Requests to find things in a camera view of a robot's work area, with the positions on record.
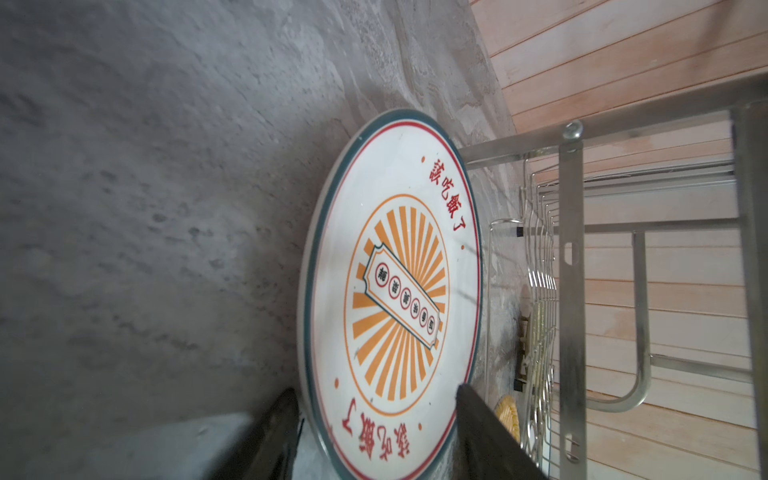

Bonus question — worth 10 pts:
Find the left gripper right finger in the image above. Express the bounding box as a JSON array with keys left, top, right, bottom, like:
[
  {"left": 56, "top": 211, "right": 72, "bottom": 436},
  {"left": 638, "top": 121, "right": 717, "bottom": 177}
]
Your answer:
[{"left": 456, "top": 384, "right": 545, "bottom": 480}]

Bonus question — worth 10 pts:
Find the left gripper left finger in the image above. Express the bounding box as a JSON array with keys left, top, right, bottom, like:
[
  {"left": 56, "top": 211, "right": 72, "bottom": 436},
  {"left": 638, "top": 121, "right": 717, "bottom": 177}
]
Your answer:
[{"left": 206, "top": 388, "right": 300, "bottom": 479}]

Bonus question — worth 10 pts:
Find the small orange sunburst plate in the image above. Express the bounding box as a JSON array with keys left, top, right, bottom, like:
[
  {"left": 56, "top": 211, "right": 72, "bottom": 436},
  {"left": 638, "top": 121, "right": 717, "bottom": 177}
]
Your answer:
[{"left": 297, "top": 109, "right": 483, "bottom": 479}]

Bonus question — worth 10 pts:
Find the stainless steel dish rack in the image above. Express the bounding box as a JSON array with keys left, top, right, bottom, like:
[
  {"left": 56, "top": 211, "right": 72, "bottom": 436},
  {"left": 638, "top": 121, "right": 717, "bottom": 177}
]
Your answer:
[{"left": 461, "top": 73, "right": 767, "bottom": 479}]

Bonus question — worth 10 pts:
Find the orange woven pattern plate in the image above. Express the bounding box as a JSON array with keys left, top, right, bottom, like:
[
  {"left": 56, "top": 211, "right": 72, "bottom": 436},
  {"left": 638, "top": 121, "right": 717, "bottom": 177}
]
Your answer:
[{"left": 495, "top": 395, "right": 520, "bottom": 443}]

